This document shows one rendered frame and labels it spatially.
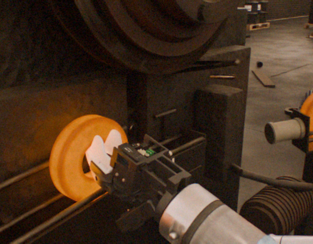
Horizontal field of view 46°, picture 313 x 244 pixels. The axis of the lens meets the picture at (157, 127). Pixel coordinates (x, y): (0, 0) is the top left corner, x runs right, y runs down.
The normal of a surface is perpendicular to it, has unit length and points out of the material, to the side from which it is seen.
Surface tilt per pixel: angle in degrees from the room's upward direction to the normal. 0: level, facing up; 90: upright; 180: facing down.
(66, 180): 89
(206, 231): 47
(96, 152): 90
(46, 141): 90
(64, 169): 89
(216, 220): 27
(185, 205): 41
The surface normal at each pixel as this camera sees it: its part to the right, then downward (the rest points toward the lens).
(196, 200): 0.04, -0.76
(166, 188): -0.68, 0.26
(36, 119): 0.74, 0.23
